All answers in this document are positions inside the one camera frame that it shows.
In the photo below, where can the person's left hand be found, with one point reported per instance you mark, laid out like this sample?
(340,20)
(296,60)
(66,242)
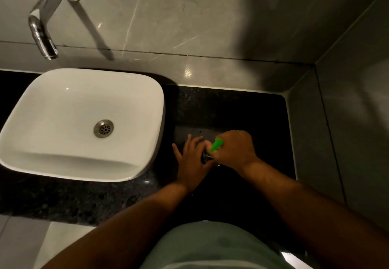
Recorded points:
(191,165)

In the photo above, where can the person's right hand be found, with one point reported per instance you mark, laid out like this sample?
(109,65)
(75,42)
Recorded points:
(235,151)

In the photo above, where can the person's right thumb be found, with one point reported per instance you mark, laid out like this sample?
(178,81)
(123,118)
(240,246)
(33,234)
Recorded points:
(209,147)

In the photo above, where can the person's left middle finger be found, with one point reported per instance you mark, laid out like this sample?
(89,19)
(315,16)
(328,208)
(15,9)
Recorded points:
(196,143)

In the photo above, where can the person's left little finger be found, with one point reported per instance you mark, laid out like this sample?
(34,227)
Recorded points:
(177,152)

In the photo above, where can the person's right forearm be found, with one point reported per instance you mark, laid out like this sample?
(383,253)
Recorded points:
(316,220)

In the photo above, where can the person's left forearm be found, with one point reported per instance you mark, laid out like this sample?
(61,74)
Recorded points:
(127,232)

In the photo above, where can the metal sink drain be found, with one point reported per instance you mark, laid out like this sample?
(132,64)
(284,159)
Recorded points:
(103,128)

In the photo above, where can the light green shirt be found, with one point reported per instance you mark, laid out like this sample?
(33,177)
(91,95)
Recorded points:
(212,247)

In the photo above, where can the white ceramic sink basin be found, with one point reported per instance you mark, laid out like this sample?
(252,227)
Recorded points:
(60,110)

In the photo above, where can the chrome wall faucet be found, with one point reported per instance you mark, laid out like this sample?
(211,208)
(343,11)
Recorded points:
(45,10)

